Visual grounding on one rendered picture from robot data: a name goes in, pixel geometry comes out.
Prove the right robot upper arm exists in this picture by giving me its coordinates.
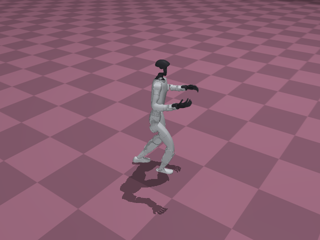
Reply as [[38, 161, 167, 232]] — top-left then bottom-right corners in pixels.
[[151, 82, 162, 111]]

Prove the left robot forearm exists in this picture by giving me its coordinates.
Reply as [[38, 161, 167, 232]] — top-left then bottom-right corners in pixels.
[[168, 84, 185, 91]]

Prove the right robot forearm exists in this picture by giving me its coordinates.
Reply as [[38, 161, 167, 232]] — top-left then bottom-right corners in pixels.
[[152, 103, 177, 112]]

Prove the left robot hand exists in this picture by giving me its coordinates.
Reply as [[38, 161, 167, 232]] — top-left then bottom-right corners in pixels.
[[181, 84, 199, 92]]

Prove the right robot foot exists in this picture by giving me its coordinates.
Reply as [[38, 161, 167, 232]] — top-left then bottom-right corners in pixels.
[[156, 168, 174, 174]]

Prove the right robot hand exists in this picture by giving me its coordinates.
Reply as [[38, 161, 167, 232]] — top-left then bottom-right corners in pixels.
[[171, 98, 192, 110]]

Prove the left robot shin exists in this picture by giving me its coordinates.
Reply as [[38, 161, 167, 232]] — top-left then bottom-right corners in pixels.
[[138, 139, 162, 159]]

